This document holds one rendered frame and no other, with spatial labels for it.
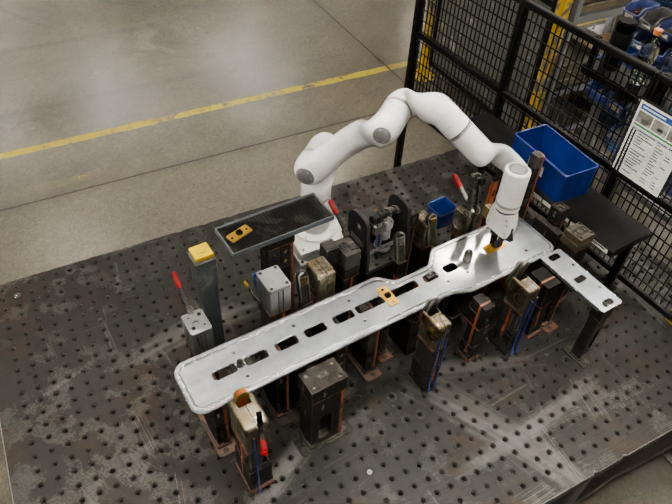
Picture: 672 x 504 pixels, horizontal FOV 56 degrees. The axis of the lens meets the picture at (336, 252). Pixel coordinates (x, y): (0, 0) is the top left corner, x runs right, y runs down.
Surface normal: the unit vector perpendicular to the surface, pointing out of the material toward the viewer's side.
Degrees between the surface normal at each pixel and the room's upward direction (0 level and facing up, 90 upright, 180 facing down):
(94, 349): 0
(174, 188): 0
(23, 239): 0
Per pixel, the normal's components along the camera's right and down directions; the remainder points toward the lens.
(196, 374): 0.04, -0.70
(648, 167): -0.85, 0.35
